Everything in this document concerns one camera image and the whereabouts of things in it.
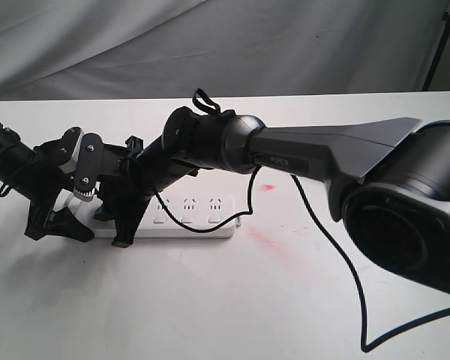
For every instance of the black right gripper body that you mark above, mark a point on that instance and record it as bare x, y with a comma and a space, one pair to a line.
132, 178

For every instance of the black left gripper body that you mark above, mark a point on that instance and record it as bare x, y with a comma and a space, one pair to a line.
47, 182

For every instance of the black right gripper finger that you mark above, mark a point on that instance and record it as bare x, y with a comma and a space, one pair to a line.
127, 212
102, 213

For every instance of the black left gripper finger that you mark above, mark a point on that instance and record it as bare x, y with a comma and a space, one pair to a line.
75, 180
64, 223

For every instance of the white five-socket power strip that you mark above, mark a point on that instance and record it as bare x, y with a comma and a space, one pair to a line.
199, 212

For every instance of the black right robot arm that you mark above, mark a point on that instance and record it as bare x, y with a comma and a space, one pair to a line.
387, 181

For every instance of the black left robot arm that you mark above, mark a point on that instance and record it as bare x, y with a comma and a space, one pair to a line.
15, 158

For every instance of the grey backdrop cloth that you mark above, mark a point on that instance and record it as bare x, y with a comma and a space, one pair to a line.
68, 50

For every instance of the black tripod stand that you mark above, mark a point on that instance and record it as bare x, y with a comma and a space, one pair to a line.
438, 53

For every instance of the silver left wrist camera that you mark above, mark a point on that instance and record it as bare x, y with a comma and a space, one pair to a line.
73, 148

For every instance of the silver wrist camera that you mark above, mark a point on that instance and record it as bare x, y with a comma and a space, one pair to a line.
89, 162
73, 148

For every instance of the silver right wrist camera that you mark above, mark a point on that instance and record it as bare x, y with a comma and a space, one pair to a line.
89, 162

